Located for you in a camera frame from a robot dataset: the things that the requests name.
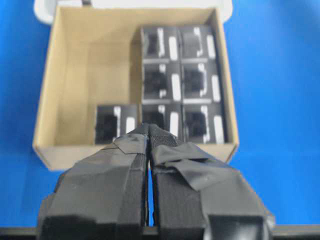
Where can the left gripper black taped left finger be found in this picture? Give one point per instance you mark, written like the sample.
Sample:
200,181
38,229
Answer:
102,197

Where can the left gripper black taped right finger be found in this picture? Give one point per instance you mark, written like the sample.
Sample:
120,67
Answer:
198,197

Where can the grey dynamixel box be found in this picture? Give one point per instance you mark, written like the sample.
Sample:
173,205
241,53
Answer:
161,83
160,44
204,123
201,83
112,121
197,43
166,116

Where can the brown cardboard box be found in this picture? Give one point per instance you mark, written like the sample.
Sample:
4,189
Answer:
94,57

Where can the white plastic tray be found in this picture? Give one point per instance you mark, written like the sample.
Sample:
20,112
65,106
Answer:
45,10

